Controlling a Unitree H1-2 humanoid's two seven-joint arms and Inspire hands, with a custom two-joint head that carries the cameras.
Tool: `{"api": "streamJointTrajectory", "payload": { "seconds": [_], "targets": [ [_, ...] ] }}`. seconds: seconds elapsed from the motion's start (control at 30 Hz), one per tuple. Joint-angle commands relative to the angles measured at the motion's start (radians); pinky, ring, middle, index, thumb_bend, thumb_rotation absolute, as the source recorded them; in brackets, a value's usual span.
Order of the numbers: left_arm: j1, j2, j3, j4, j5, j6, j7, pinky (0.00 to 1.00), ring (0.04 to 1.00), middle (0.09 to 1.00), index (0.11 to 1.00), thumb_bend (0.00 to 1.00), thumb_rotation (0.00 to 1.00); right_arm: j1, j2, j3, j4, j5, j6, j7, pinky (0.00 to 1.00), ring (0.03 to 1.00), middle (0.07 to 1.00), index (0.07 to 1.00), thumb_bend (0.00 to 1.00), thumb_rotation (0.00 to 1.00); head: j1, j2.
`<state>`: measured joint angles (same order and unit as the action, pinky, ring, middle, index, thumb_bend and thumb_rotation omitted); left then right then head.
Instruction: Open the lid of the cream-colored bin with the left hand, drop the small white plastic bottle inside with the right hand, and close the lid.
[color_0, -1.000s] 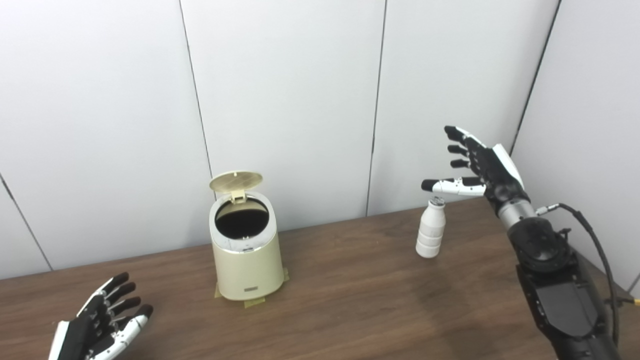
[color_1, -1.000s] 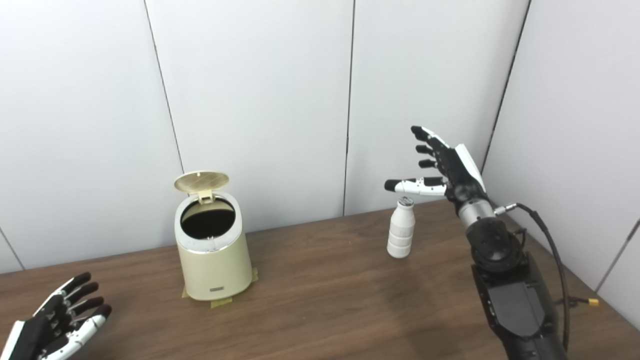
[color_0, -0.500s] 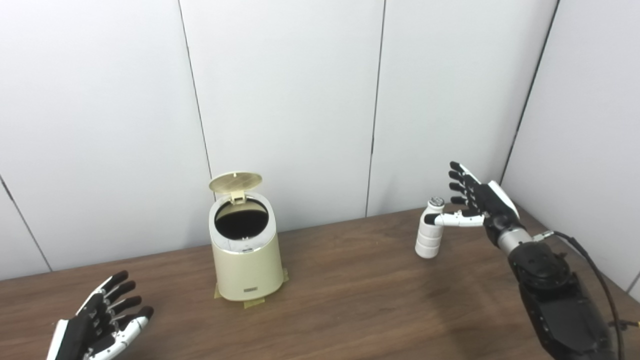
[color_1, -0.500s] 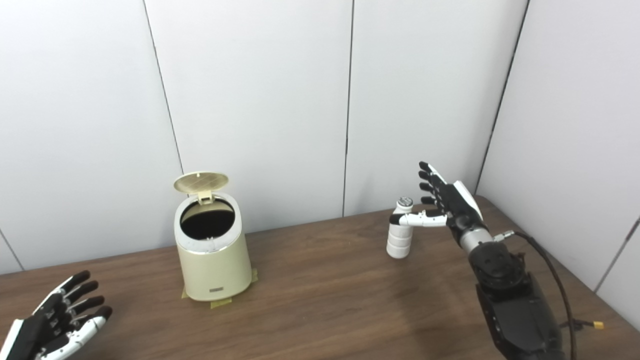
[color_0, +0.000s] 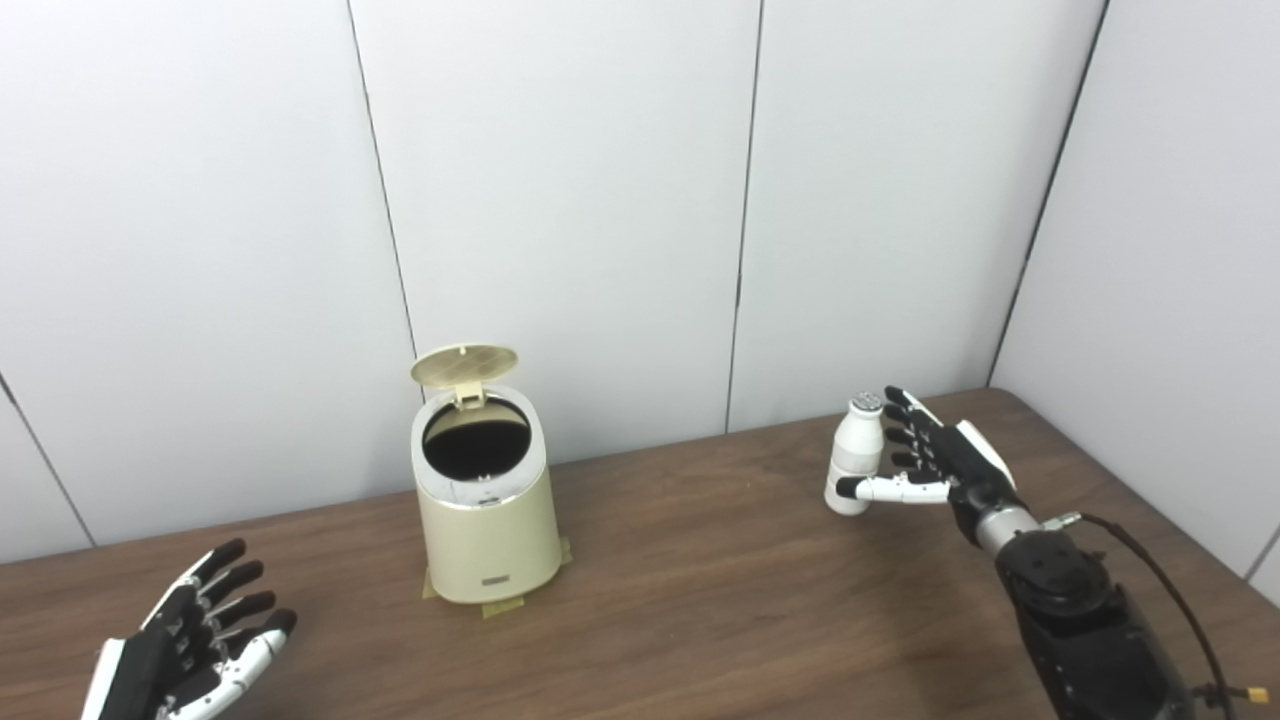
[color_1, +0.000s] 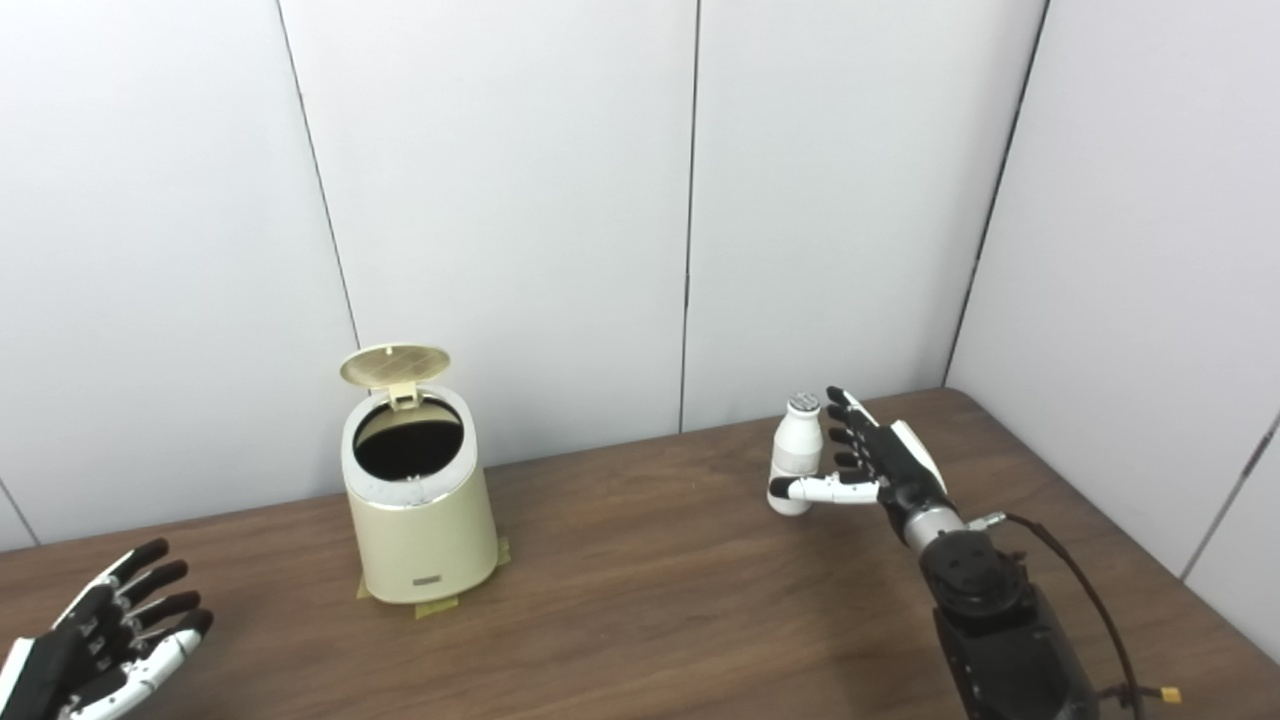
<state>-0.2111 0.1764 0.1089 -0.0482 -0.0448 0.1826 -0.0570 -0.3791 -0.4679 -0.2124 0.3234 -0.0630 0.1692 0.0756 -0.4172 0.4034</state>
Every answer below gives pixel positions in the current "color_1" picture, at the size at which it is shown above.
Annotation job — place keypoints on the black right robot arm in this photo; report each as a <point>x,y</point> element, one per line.
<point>1000,630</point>

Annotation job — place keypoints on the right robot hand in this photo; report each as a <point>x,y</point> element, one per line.
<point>900,470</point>

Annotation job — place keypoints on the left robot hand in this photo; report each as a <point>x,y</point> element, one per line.
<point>60,660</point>

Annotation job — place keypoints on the small white plastic bottle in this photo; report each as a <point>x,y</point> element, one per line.
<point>797,445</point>

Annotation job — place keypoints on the cream-colored bin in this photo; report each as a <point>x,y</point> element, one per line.
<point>425,545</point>

